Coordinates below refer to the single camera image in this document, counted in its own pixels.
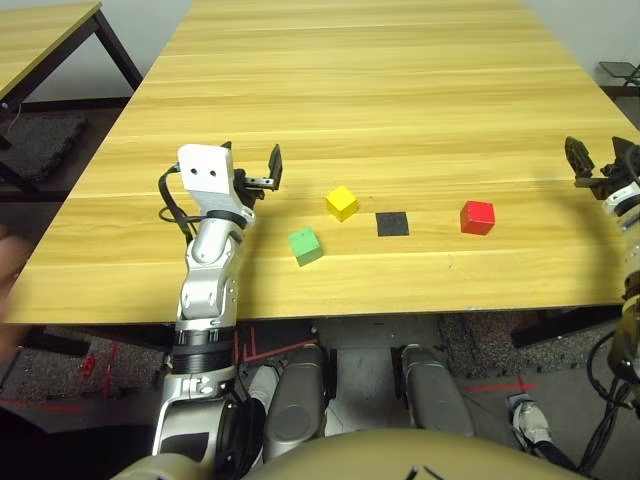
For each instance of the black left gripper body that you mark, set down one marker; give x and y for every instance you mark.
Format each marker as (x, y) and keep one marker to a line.
(255, 184)

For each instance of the grey robot left leg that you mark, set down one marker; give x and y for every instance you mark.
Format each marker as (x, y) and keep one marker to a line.
(295, 400)

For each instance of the grey robot leg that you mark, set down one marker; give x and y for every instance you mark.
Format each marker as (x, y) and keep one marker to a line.
(435, 395)
(295, 400)

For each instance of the olive robot torso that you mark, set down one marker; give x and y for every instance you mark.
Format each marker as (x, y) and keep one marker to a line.
(375, 457)

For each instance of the yellow wooden block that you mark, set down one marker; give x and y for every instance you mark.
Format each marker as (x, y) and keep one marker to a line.
(341, 202)

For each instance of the dark interlocking floor mat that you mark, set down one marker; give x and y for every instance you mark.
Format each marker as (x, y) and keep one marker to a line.
(135, 370)

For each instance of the blurry bystander hand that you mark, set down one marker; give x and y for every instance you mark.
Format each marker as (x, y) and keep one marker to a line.
(10, 290)

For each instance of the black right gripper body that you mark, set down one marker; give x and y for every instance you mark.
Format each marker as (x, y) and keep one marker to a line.
(620, 172)

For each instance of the black tripod stand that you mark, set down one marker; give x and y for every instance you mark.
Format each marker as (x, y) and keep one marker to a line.
(620, 70)

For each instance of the black square pad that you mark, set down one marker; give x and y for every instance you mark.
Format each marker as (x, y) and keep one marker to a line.
(392, 224)

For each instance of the grey foot pedal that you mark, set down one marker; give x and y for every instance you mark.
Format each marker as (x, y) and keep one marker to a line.
(527, 420)

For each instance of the grey speckled foam mat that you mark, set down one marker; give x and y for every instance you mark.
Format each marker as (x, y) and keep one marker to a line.
(475, 345)

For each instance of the black foam cushion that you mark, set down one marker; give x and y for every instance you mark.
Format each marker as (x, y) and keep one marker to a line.
(40, 145)

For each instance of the grey robot right leg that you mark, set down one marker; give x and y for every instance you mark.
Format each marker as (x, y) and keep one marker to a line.
(435, 395)

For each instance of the black table leg beam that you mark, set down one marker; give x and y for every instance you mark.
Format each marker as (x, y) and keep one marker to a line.
(100, 336)
(565, 327)

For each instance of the red wooden block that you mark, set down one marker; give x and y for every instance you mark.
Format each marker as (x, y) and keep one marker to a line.
(477, 217)

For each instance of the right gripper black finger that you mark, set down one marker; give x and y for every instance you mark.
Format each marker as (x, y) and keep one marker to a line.
(579, 156)
(621, 150)

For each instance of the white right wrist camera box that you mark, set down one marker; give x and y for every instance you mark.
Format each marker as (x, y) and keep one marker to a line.
(622, 199)

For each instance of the green wooden block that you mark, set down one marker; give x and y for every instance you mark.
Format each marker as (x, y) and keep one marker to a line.
(305, 245)

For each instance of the wooden side table black legs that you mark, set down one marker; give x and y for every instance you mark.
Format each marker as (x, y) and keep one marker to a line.
(30, 40)

